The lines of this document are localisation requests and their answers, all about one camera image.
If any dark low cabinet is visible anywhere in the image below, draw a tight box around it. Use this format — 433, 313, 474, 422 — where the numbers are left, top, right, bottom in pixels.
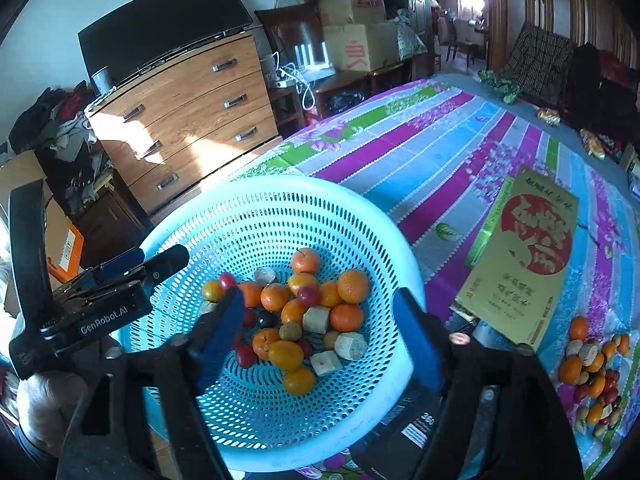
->
70, 180, 151, 261

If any dark wooden table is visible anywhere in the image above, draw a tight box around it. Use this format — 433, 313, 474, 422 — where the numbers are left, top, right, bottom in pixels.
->
312, 62, 418, 126

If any white cable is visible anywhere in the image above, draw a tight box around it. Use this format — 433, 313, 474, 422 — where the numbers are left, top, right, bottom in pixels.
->
285, 62, 321, 111

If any large pale sugarcane chunk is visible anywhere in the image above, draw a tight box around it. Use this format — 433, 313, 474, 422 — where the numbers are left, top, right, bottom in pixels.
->
579, 342, 606, 367

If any wooden wardrobe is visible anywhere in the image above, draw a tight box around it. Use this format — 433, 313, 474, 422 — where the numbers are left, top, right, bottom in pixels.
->
485, 0, 640, 76

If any wooden chair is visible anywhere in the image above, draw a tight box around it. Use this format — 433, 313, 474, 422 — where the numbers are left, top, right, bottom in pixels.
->
445, 17, 481, 63

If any floral printed bedsheet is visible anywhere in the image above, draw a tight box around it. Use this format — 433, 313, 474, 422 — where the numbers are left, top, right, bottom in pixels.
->
235, 74, 640, 480

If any person's left hand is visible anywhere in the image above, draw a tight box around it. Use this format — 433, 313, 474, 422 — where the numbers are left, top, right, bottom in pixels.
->
15, 370, 96, 453

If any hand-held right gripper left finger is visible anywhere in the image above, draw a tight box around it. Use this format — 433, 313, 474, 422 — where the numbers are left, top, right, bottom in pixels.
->
55, 287, 246, 480

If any cardboard box orange label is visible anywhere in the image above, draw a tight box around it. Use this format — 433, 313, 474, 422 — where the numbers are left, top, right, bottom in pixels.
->
0, 152, 86, 286

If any wooden dresser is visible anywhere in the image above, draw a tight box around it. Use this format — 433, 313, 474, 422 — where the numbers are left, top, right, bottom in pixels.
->
85, 27, 281, 216

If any silver foil bag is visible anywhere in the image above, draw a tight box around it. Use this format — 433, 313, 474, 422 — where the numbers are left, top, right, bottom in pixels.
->
395, 10, 428, 58

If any black bag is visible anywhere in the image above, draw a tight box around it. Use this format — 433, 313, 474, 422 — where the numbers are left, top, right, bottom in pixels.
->
326, 89, 368, 113

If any blue plastic colander basket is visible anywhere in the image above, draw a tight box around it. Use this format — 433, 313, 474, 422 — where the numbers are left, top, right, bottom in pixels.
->
120, 175, 426, 473

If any large orange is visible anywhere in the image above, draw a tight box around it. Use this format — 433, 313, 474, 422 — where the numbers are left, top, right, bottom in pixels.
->
336, 269, 371, 305

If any grey cup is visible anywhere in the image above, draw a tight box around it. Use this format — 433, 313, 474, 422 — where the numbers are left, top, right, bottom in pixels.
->
91, 66, 116, 95

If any brown plaid clothing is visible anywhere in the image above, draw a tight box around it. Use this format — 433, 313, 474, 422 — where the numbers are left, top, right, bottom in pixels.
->
502, 22, 576, 106

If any dark clothing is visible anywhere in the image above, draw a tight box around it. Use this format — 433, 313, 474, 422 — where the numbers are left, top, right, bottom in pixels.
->
565, 42, 640, 136

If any cardboard box red print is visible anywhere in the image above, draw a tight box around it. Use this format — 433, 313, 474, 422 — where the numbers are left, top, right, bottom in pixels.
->
322, 22, 401, 72

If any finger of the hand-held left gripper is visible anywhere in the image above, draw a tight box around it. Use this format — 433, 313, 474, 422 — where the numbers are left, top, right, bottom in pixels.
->
62, 248, 147, 293
65, 245, 191, 306

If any pile of tan longans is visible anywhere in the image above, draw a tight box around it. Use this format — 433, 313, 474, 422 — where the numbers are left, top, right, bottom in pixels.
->
575, 400, 623, 441

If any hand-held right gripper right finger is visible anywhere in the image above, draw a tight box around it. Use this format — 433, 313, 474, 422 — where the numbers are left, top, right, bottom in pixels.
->
395, 290, 586, 480

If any pile of clothes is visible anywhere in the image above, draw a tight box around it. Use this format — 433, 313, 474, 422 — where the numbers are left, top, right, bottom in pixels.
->
10, 85, 116, 201

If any pile of oranges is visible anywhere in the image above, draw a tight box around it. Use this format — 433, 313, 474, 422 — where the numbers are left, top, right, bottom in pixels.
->
201, 247, 366, 396
558, 315, 632, 426

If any black shaver box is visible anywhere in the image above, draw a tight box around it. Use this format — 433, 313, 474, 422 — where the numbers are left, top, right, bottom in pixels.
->
350, 385, 501, 480

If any black television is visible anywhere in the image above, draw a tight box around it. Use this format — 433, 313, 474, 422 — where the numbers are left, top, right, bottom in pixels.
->
77, 0, 253, 86

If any long gold gift box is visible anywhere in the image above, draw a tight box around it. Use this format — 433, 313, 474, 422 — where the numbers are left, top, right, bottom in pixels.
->
457, 167, 581, 351

